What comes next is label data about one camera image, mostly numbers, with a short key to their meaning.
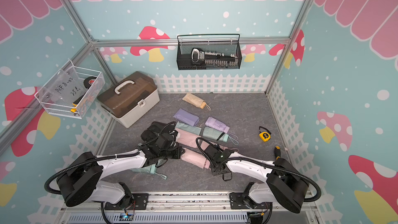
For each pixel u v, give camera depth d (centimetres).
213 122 100
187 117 104
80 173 47
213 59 88
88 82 79
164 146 68
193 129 99
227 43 91
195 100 112
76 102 64
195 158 85
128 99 90
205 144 77
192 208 73
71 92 70
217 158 63
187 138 94
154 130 98
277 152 89
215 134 94
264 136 95
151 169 81
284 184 42
